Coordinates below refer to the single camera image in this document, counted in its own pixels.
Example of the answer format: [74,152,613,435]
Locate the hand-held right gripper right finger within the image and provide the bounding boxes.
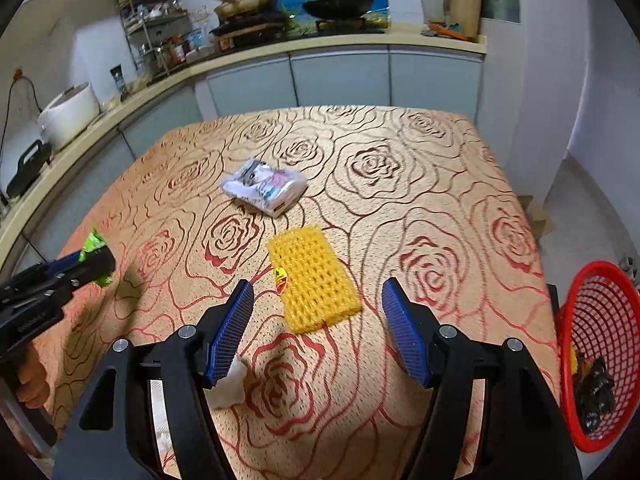
[382,277,583,480]

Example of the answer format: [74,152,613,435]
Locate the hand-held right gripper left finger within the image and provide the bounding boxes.
[52,280,255,480]

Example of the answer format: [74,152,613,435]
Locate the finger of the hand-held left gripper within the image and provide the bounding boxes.
[0,252,83,293]
[30,248,117,306]

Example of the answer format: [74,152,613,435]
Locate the green snack wrapper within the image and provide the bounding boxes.
[79,226,115,289]

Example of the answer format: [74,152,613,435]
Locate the black wrapper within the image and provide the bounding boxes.
[574,356,617,435]

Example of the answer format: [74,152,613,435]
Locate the red plastic mesh basket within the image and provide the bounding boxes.
[556,261,640,453]

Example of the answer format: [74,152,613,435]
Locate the person's left hand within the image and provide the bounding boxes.
[15,350,49,407]

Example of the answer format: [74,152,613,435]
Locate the white crumpled tissue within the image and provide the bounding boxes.
[206,357,249,409]

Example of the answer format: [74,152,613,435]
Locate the yellow foam fruit net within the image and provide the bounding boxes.
[266,225,364,335]

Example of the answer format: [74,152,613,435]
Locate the black countertop appliance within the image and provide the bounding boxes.
[0,139,54,202]

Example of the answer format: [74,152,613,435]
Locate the rose-patterned tablecloth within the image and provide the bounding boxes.
[42,105,565,480]

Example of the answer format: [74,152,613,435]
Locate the white rice cooker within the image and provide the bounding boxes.
[37,82,101,152]

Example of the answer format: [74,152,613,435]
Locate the white crumpled packet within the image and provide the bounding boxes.
[220,158,309,219]

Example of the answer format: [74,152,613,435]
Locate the cardboard piece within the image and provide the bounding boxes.
[516,194,555,237]

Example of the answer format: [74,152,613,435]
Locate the black-label packet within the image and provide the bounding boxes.
[110,65,129,104]

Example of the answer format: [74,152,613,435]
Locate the metal spice rack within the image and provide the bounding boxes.
[119,0,194,75]

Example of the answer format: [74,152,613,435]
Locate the grey kitchen base cabinets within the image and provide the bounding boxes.
[0,50,484,273]

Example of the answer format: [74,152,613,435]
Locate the black induction cooker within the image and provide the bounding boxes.
[210,12,289,52]

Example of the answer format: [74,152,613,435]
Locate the beige kitchen countertop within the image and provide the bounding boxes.
[0,30,488,261]

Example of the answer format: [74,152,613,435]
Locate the golden pan with lid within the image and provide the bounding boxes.
[214,0,279,21]

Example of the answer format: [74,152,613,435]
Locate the orange kitchen tool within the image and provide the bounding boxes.
[425,20,476,42]

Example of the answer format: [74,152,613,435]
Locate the white roll container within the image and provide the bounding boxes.
[419,0,446,24]

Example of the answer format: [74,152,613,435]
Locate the black wok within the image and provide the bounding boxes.
[301,0,376,24]

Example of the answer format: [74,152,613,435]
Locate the wooden cutting board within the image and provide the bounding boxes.
[449,0,484,42]

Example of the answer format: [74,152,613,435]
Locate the black power cable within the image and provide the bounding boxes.
[0,66,42,163]

